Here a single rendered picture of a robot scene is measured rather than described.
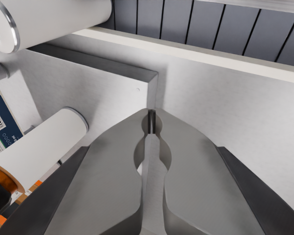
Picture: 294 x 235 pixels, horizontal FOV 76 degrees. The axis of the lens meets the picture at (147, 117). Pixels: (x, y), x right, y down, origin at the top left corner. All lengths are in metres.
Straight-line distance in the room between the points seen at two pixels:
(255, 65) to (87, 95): 0.32
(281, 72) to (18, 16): 0.27
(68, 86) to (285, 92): 0.41
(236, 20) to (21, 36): 0.23
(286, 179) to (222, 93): 0.23
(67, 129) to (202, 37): 0.34
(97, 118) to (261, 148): 0.35
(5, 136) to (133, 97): 0.41
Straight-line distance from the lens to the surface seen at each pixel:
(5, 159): 0.43
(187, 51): 0.25
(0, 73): 0.61
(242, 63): 0.25
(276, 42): 0.28
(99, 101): 0.42
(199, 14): 0.28
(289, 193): 0.52
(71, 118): 0.48
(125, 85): 0.36
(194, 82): 0.36
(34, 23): 0.22
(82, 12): 0.27
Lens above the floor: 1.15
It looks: 46 degrees down
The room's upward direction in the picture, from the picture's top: 144 degrees counter-clockwise
